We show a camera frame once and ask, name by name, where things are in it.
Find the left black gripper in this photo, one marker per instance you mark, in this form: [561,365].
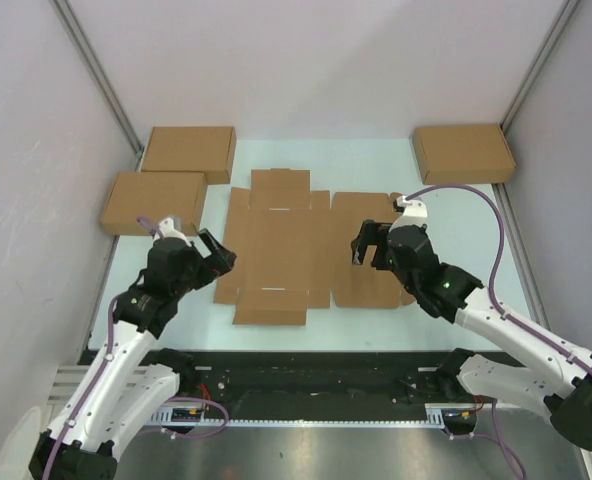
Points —
[222,261]

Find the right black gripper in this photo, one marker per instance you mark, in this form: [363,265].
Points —
[371,234]

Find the cardboard box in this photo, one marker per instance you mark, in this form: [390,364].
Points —
[293,251]
[154,195]
[462,154]
[208,150]

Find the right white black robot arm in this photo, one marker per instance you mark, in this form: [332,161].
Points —
[553,378]

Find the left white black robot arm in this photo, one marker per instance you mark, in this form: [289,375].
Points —
[86,439]

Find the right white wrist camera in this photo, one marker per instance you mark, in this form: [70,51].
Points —
[412,212]

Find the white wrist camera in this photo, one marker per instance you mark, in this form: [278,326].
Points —
[168,227]
[412,212]

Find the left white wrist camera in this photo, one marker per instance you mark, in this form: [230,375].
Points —
[168,227]

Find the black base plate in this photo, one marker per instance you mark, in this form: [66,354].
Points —
[325,386]

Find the left aluminium corner post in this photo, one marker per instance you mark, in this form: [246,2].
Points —
[79,39]

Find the aluminium corner post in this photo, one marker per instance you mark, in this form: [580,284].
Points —
[79,39]
[554,34]

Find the right aluminium corner post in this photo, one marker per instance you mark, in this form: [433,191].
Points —
[554,34]

